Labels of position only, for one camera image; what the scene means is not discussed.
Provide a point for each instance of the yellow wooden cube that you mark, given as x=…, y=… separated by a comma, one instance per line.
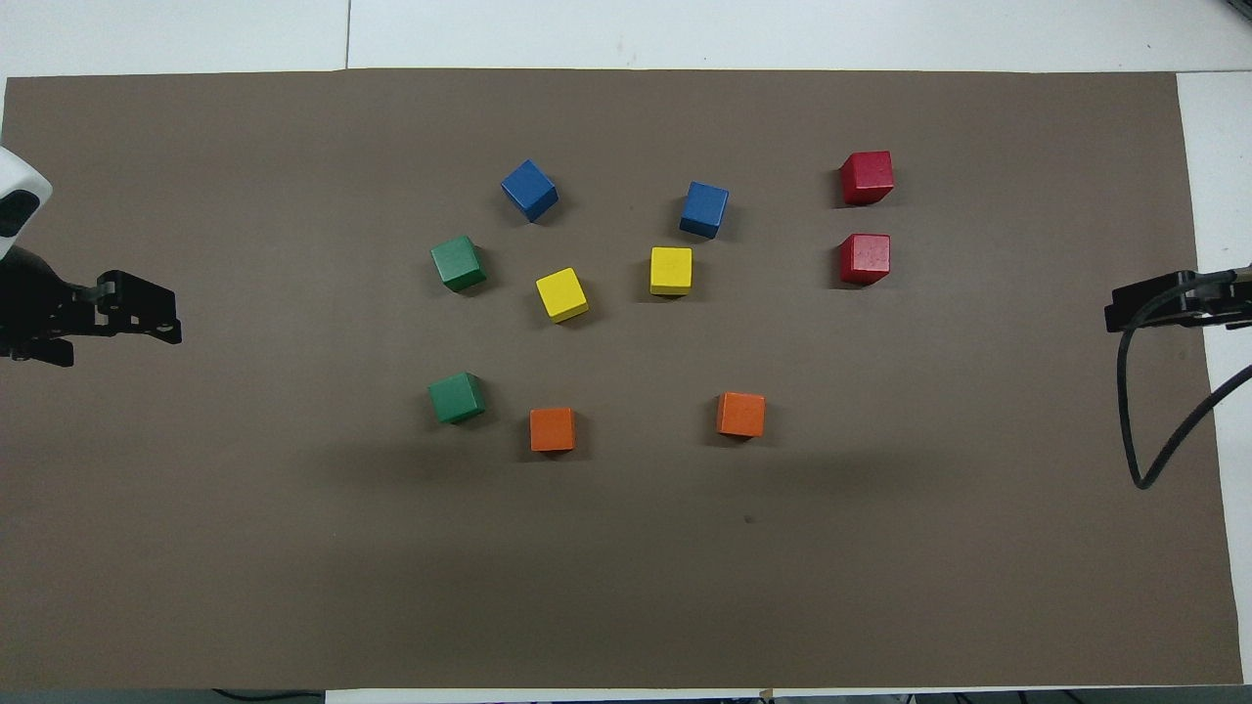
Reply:
x=561, y=291
x=671, y=268

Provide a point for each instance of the orange wooden cube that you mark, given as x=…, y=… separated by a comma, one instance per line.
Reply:
x=740, y=413
x=553, y=428

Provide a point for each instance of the brown paper mat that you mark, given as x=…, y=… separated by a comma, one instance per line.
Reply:
x=626, y=587

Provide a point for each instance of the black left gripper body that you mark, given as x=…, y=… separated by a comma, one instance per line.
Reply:
x=34, y=293

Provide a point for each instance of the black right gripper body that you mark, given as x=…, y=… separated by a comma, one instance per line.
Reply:
x=1228, y=303

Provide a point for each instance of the red wooden cube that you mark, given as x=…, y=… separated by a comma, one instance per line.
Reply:
x=869, y=174
x=866, y=256

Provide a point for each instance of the blue wooden cube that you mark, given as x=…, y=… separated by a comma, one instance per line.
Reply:
x=704, y=205
x=529, y=188

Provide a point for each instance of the green wooden cube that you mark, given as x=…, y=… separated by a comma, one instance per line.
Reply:
x=457, y=260
x=456, y=396

